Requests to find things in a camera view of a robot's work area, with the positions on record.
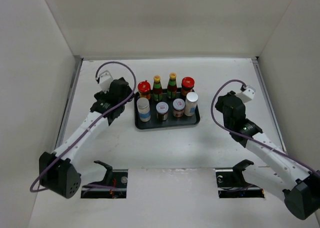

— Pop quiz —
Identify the black plastic tray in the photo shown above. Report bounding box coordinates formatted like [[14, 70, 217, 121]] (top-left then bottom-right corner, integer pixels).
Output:
[[134, 89, 201, 130]]

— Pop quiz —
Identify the white lid dark jar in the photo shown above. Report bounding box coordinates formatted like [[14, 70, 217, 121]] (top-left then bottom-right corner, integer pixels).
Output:
[[155, 102, 169, 121]]

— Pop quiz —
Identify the yellow cap sauce bottle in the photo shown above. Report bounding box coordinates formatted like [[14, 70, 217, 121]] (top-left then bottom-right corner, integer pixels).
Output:
[[152, 75, 163, 102], [167, 72, 177, 99]]

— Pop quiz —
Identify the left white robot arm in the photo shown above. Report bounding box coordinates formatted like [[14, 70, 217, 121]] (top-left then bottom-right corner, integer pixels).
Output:
[[39, 77, 133, 199]]

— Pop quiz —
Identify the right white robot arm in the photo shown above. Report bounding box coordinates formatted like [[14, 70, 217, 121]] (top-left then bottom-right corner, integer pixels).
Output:
[[211, 90, 320, 220]]

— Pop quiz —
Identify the purple cable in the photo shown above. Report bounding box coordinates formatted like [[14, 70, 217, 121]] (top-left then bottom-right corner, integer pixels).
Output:
[[29, 60, 137, 196], [210, 79, 320, 192]]

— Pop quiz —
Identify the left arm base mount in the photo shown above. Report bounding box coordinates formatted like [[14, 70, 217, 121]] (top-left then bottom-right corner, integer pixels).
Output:
[[80, 160, 129, 199]]

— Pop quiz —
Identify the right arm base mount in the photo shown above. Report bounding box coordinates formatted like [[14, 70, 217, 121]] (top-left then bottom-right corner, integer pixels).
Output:
[[215, 160, 265, 199]]

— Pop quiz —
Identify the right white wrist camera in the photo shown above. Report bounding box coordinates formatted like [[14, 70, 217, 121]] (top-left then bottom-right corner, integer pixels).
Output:
[[236, 85, 256, 103]]

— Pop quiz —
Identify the red lid chili jar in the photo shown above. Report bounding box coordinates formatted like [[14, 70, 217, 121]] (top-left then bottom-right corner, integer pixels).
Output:
[[137, 80, 151, 100], [180, 77, 195, 97]]

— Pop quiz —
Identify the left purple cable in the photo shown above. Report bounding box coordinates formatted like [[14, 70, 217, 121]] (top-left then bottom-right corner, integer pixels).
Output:
[[29, 60, 137, 196]]

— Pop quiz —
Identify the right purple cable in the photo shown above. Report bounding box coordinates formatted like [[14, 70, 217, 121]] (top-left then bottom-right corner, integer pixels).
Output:
[[210, 79, 320, 192]]

